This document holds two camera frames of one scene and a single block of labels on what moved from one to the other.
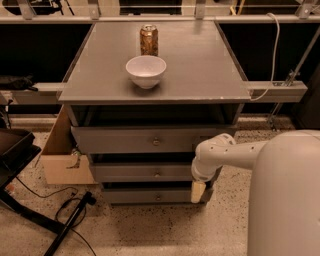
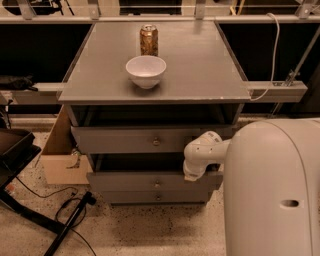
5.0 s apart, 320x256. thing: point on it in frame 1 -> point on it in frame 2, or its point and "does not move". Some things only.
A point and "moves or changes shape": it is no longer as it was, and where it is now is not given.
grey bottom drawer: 148,196 does not move
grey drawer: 141,172 moves or changes shape
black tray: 17,149 does not move
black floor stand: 7,175 does not move
